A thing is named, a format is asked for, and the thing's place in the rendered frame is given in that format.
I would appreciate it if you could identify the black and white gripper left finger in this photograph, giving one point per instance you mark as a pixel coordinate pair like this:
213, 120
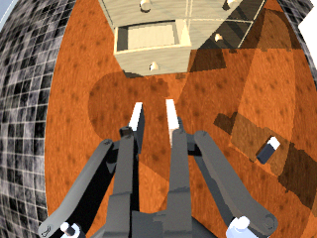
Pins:
77, 211

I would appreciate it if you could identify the small wooden chest of drawers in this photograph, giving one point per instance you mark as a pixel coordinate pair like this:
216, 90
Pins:
187, 17

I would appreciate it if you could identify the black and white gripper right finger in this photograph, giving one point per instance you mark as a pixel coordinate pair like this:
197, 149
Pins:
244, 216

